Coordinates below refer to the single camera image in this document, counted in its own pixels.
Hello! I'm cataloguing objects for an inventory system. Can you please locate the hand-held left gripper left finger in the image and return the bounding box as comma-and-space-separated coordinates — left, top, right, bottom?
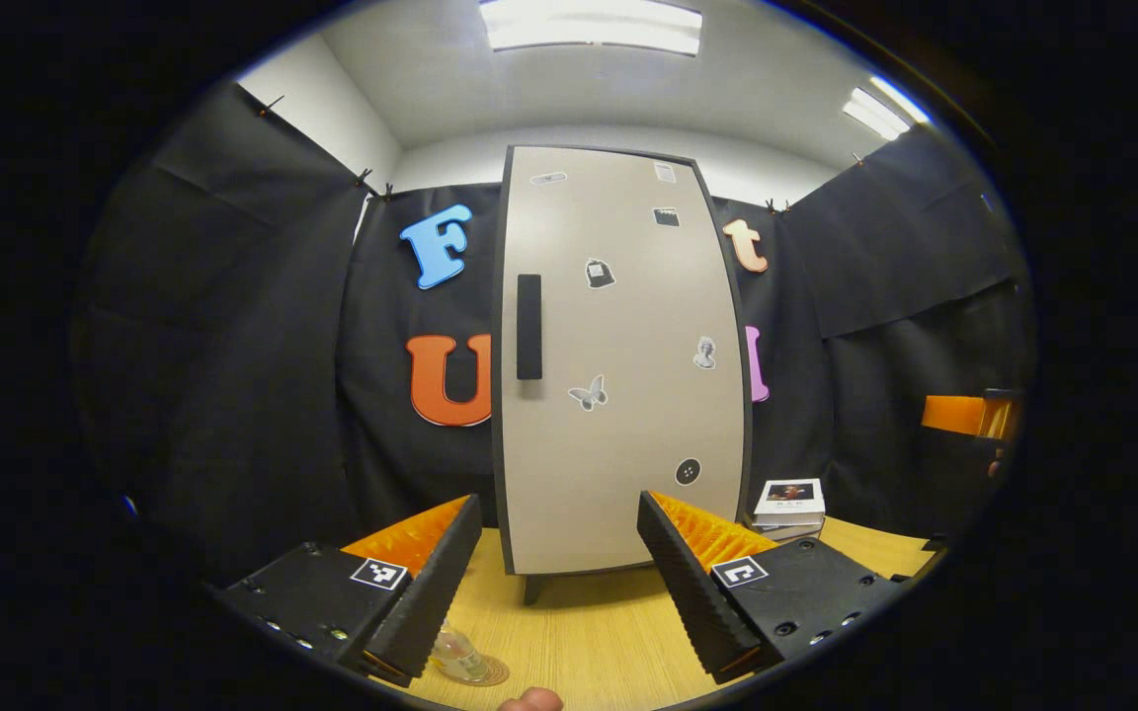
213, 494, 484, 689

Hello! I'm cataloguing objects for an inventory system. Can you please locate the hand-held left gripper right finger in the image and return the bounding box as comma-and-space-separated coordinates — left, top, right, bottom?
636, 490, 906, 685

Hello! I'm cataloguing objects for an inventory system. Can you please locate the clear plastic bottle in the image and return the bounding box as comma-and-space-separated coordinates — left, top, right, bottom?
431, 624, 491, 684

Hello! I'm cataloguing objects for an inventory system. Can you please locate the dark grey cabinet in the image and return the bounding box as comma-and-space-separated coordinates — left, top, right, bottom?
490, 144, 756, 605

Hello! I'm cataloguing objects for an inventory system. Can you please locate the beige cabinet door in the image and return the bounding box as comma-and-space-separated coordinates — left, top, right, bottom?
496, 148, 750, 576

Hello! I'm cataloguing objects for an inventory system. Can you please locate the black cabinet door handle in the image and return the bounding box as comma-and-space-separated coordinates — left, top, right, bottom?
516, 274, 543, 381

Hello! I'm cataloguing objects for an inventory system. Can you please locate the white photo cover book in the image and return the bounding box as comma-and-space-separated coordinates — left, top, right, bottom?
754, 479, 827, 527

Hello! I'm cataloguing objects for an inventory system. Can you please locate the ceiling light panel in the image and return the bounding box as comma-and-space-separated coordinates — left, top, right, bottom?
478, 0, 703, 56
843, 74, 931, 141

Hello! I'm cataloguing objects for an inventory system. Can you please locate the black backdrop cloth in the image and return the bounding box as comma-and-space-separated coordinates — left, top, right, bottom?
70, 79, 1034, 589

